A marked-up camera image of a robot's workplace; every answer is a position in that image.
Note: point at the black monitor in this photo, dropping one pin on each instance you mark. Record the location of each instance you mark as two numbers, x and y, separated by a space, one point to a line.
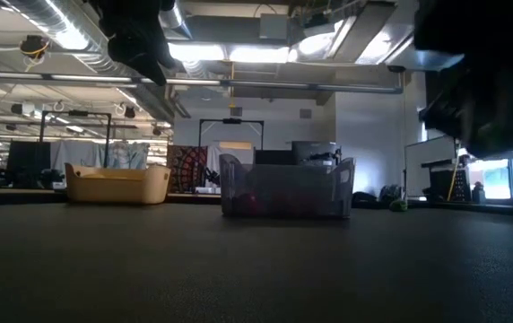
28 161

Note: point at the grey transparent plastic basket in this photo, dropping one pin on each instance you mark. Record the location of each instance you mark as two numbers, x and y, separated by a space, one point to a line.
292 188

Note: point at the small green bell pepper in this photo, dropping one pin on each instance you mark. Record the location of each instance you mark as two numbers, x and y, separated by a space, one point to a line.
398 206

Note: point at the silver air duct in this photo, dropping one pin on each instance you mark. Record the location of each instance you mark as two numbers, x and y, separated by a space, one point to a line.
81 49
173 20

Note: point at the grey ceiling pipe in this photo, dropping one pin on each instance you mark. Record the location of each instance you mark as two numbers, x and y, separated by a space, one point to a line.
283 85

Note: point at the yellow plastic basket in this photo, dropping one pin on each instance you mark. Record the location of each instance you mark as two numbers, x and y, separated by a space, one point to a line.
117 188

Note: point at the black backpack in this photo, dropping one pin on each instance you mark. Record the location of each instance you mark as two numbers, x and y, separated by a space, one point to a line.
391 193

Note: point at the black portal frame stand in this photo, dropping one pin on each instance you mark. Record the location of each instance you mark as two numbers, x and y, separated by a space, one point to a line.
232 120
77 113

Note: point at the grey ceiling box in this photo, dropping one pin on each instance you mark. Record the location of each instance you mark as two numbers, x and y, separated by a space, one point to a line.
274 27

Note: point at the white board panel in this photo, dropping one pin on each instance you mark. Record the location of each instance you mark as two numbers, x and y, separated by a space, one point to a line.
429 166

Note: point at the red patterned cloth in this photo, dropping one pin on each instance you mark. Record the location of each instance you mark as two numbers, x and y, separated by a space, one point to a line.
187 168

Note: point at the dark bottle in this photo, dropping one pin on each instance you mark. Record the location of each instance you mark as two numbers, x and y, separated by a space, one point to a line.
479 194

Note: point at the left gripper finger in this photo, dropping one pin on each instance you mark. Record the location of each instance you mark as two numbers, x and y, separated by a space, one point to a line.
154 69

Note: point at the black table mat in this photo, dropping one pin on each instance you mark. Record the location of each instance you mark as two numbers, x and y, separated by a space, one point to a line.
149 278

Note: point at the light blue cloth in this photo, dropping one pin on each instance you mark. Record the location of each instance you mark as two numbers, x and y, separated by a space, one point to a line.
81 154

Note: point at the black shelf rack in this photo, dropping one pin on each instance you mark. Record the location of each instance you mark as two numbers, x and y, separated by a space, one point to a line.
445 184

